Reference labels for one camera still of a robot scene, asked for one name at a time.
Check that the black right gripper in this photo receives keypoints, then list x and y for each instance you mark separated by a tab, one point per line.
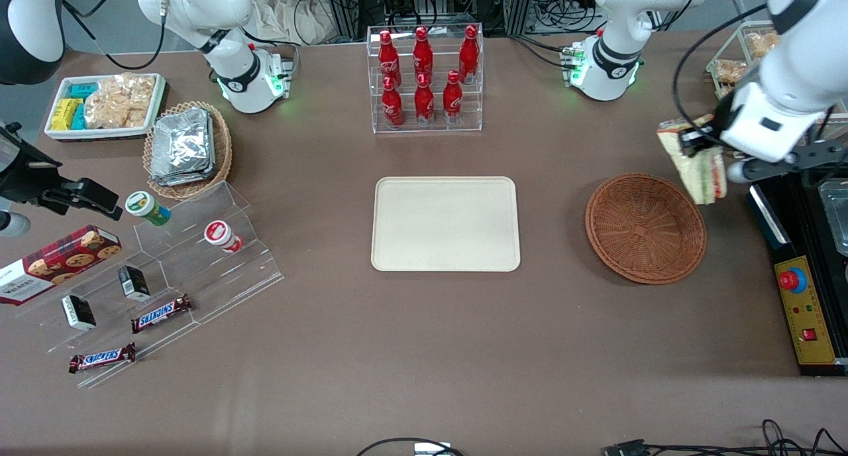
25	176

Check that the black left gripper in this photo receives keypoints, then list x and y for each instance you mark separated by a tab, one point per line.
720	123

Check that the triangle sandwich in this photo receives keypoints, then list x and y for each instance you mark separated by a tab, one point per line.
703	177

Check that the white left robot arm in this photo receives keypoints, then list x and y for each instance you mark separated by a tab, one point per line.
616	45

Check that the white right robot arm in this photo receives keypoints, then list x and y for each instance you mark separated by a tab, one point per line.
232	71

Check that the white rectangular snack tray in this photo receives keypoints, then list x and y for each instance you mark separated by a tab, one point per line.
59	132

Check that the round brown wicker basket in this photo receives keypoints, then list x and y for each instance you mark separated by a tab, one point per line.
646	230

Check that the oval light wicker basket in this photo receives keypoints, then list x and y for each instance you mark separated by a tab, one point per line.
222	151

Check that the beige plastic tray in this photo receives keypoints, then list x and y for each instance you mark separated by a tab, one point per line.
445	224

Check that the red tartan cookie box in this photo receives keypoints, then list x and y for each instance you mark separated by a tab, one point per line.
53	264

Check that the green lidded yogurt cup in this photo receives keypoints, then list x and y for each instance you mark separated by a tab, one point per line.
146	207

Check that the teal snack packet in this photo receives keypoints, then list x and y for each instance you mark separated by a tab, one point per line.
83	89
79	118

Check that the yellow snack packet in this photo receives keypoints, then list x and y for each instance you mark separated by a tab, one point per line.
64	113

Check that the small black box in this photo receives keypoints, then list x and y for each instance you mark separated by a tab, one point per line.
134	282
79	312

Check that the clear bag of crackers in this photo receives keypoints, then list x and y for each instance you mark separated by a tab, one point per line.
119	101

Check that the silver foil packs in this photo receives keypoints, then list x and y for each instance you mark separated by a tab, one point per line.
182	148

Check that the Snickers chocolate bar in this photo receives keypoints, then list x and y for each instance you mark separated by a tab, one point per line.
161	313
102	358

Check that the red lidded yogurt cup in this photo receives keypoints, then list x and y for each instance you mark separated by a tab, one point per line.
220	235

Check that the clear plastic container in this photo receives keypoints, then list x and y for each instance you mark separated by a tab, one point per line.
836	217

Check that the red emergency stop button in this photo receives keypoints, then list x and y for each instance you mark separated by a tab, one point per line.
791	280

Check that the clear acrylic stepped display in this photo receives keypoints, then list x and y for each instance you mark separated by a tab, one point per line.
218	284

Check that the black control box yellow panel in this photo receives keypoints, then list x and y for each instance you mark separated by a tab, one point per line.
805	323

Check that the red Coca-Cola bottle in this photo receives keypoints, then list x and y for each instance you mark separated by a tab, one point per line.
388	57
469	52
424	103
423	53
452	99
392	106

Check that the clear acrylic bottle rack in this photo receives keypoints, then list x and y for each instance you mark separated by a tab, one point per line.
427	130

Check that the beige cloth bag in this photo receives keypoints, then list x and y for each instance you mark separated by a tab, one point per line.
291	15

